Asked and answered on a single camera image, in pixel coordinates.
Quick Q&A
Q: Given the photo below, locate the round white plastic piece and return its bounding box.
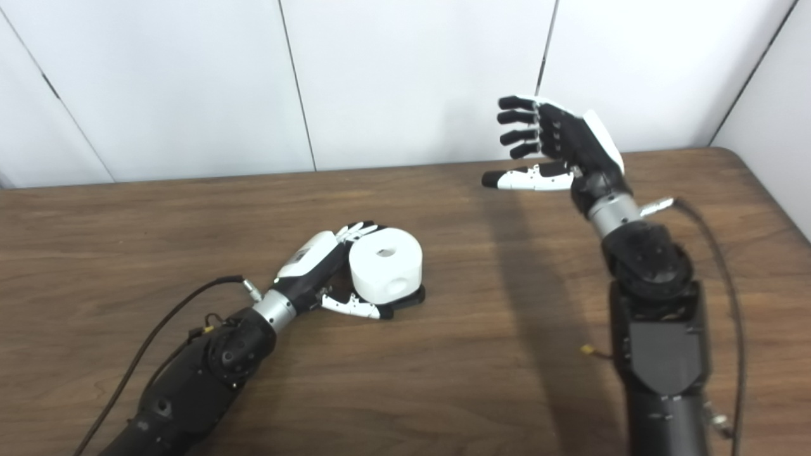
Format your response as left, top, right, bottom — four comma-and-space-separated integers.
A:
348, 228, 423, 303

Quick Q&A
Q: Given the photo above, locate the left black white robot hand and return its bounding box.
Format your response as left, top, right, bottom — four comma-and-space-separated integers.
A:
272, 221, 395, 320

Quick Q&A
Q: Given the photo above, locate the black plastic holder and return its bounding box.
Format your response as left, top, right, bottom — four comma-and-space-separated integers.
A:
380, 285, 426, 312

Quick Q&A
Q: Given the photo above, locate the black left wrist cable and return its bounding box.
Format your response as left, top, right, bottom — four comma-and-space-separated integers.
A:
73, 275, 264, 456

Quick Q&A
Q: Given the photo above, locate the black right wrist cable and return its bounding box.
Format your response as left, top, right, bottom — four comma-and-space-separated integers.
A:
639, 197, 747, 456

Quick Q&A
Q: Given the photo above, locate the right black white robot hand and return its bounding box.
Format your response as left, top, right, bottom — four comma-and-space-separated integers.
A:
482, 95, 634, 216

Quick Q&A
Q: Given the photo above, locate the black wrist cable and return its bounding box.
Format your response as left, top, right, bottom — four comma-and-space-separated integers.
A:
73, 275, 264, 456
639, 197, 747, 456

